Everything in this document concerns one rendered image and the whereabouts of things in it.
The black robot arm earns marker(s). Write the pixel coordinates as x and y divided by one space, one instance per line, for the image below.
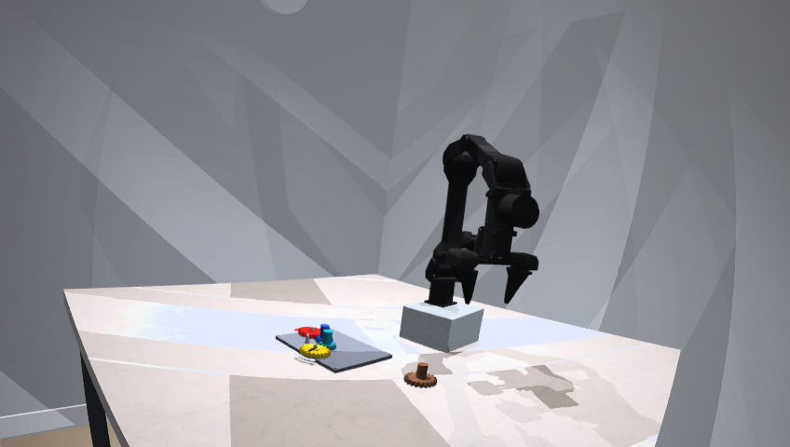
509 202

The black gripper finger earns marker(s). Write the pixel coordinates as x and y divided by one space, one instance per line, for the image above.
468 280
515 279

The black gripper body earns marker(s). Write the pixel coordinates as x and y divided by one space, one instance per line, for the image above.
496 244

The yellow gear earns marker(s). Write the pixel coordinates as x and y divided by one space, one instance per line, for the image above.
320 352

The teal gear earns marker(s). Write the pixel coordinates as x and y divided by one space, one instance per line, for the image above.
327 339

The brown gear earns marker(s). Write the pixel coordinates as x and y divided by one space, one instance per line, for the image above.
420 378

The red gear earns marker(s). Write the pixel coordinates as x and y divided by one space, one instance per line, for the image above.
303 331

